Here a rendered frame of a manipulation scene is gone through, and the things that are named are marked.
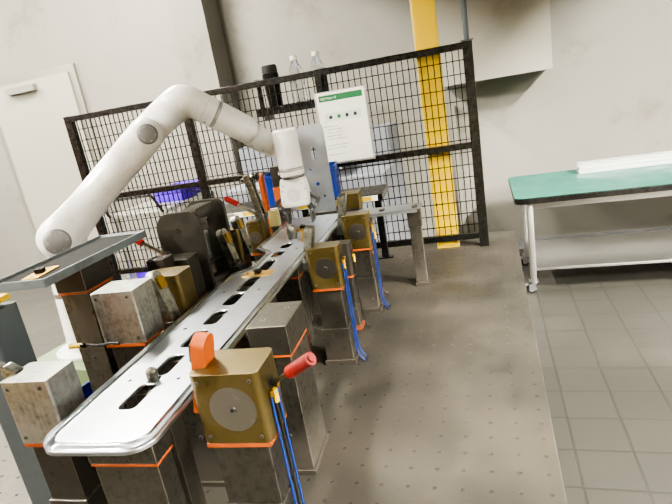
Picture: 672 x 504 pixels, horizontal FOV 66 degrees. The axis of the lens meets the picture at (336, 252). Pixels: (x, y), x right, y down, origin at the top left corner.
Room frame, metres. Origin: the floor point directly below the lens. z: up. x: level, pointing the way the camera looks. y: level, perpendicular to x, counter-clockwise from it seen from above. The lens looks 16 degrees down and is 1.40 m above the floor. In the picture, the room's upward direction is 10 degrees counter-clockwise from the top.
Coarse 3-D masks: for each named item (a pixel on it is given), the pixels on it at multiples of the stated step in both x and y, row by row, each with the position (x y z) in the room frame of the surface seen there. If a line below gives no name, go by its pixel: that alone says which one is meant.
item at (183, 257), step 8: (176, 256) 1.34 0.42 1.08; (184, 256) 1.33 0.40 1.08; (192, 256) 1.32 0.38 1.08; (176, 264) 1.30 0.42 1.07; (184, 264) 1.29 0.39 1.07; (192, 264) 1.31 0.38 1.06; (192, 272) 1.30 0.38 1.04; (200, 272) 1.34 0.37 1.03; (200, 280) 1.33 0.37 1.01; (200, 288) 1.32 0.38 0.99; (200, 296) 1.31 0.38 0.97
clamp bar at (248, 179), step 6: (246, 174) 1.82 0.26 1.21; (258, 174) 1.81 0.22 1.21; (246, 180) 1.79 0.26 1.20; (252, 180) 1.82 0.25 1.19; (246, 186) 1.79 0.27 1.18; (252, 186) 1.79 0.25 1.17; (252, 192) 1.79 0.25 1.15; (252, 198) 1.79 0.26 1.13; (258, 198) 1.82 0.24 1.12; (258, 204) 1.79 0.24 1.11; (258, 210) 1.79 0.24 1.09; (264, 210) 1.81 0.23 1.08
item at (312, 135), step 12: (300, 132) 2.03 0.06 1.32; (312, 132) 2.02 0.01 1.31; (300, 144) 2.04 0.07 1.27; (312, 144) 2.02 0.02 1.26; (324, 144) 2.01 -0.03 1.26; (324, 156) 2.01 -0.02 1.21; (312, 168) 2.03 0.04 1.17; (324, 168) 2.02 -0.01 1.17; (312, 180) 2.03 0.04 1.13; (324, 180) 2.02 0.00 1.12; (312, 192) 2.03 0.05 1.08; (324, 192) 2.02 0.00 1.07; (324, 204) 2.02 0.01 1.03
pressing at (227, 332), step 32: (320, 224) 1.79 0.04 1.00; (288, 256) 1.44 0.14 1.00; (224, 288) 1.24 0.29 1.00; (256, 288) 1.20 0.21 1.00; (192, 320) 1.06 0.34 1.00; (224, 320) 1.02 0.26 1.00; (160, 352) 0.92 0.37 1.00; (128, 384) 0.80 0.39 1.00; (160, 384) 0.78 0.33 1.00; (96, 416) 0.71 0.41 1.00; (128, 416) 0.70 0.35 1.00; (160, 416) 0.68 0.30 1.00; (64, 448) 0.65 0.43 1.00; (96, 448) 0.63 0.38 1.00; (128, 448) 0.62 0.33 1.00
